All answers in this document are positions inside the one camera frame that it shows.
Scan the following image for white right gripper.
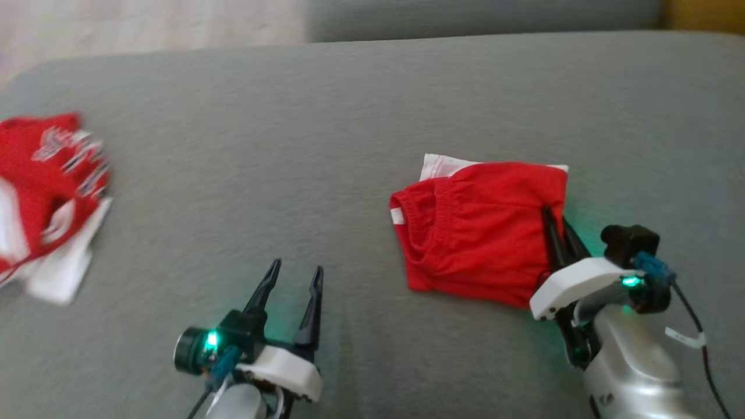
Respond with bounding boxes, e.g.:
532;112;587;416
530;205;644;321

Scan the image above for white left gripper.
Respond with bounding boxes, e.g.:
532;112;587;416
218;259;324;402

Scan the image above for red shorts with white trim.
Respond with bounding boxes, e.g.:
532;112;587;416
389;154;570;309

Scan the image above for red shirt with white sleeves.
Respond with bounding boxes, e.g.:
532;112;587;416
0;112;112;306

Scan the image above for grey sofa seat cushion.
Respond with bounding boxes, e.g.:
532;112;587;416
0;30;745;419

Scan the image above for grey sofa back cushion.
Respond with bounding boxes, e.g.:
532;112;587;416
306;0;664;42

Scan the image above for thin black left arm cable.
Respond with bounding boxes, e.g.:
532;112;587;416
186;387;214;419

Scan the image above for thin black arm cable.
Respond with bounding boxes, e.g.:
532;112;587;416
186;387;214;419
665;279;732;419

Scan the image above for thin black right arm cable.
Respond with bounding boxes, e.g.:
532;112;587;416
665;279;732;419

